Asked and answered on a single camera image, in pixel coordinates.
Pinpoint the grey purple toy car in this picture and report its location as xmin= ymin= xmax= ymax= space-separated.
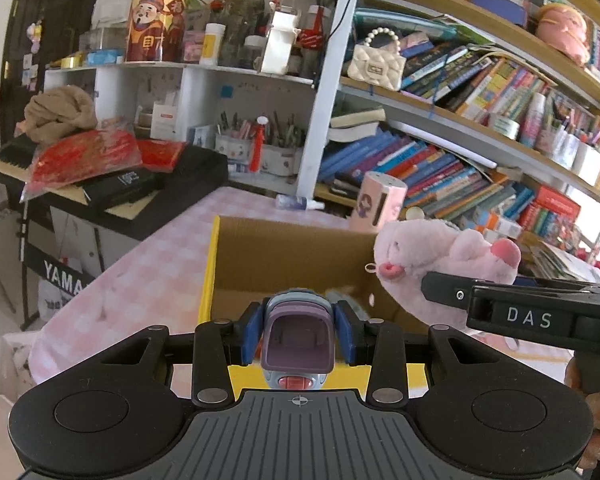
xmin=260 ymin=289 xmax=335 ymax=391

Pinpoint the pink plush pig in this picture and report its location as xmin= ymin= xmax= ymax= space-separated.
xmin=374 ymin=219 xmax=521 ymax=335

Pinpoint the person right hand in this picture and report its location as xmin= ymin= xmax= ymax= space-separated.
xmin=565 ymin=356 xmax=600 ymax=470

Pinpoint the stack of magazines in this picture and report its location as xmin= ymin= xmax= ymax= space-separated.
xmin=527 ymin=242 xmax=600 ymax=284

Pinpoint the yellow cardboard box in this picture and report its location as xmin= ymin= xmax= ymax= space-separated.
xmin=200 ymin=217 xmax=427 ymax=394

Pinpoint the pink checked tablecloth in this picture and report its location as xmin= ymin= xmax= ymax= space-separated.
xmin=0 ymin=185 xmax=577 ymax=401

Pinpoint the pink cylindrical box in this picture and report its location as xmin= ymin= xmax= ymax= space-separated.
xmin=349 ymin=171 xmax=407 ymax=233

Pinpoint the small spray bottle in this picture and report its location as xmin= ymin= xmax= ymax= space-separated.
xmin=275 ymin=194 xmax=325 ymax=211

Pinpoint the black electronic keyboard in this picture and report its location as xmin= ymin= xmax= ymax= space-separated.
xmin=0 ymin=129 xmax=228 ymax=240

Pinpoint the black long box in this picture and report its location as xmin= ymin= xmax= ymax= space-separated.
xmin=82 ymin=168 xmax=158 ymax=210

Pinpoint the white pen holder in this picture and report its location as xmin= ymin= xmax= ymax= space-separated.
xmin=261 ymin=145 xmax=302 ymax=178

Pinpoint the white shelf unit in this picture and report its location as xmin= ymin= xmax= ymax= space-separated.
xmin=45 ymin=0 xmax=356 ymax=198

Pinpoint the red plastic bag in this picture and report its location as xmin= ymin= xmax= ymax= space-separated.
xmin=20 ymin=129 xmax=142 ymax=203

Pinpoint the wooden bookshelf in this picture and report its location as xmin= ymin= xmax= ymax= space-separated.
xmin=314 ymin=0 xmax=600 ymax=261

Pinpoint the cream quilted handbag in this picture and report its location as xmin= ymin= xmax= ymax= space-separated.
xmin=347 ymin=27 xmax=406 ymax=92

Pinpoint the beige folded cloth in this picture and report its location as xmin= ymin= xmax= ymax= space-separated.
xmin=17 ymin=84 xmax=97 ymax=144

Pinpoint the pink plush on shelf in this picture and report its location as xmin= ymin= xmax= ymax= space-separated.
xmin=535 ymin=3 xmax=591 ymax=66

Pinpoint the white yellow bottle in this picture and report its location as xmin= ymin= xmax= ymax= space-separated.
xmin=199 ymin=23 xmax=226 ymax=66

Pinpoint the red fortune god canister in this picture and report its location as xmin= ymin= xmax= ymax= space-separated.
xmin=124 ymin=0 xmax=187 ymax=62

